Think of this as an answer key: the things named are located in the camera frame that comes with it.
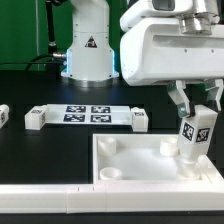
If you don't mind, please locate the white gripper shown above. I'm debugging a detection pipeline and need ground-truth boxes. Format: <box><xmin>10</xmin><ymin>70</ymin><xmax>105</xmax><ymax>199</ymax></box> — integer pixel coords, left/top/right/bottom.
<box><xmin>120</xmin><ymin>18</ymin><xmax>224</xmax><ymax>118</ymax></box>

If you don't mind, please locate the white square table top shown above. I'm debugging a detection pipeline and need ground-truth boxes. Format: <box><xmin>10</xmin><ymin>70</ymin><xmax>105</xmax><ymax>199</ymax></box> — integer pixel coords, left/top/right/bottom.
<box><xmin>92</xmin><ymin>134</ymin><xmax>224</xmax><ymax>184</ymax></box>

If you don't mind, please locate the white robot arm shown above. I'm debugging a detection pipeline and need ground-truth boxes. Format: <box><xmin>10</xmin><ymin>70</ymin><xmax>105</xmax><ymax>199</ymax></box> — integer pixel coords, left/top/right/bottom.
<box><xmin>50</xmin><ymin>0</ymin><xmax>224</xmax><ymax>117</ymax></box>

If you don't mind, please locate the white base tag plate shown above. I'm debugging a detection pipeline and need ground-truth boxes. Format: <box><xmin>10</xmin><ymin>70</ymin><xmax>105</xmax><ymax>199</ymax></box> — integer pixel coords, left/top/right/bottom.
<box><xmin>46</xmin><ymin>104</ymin><xmax>132</xmax><ymax>125</ymax></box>

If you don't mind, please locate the white L-shaped obstacle fence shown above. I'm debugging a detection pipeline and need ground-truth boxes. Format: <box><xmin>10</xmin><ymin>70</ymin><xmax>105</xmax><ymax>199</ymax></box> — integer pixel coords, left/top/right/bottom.
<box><xmin>0</xmin><ymin>183</ymin><xmax>224</xmax><ymax>214</ymax></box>

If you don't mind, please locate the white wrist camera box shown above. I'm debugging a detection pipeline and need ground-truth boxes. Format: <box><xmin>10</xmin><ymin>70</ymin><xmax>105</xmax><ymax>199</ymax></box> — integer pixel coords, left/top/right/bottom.
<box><xmin>120</xmin><ymin>0</ymin><xmax>205</xmax><ymax>32</ymax></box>

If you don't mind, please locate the black cable with connector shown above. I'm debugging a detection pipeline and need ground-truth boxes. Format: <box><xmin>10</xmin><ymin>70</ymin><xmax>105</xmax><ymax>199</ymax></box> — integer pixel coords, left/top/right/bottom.
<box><xmin>0</xmin><ymin>0</ymin><xmax>68</xmax><ymax>72</ymax></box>

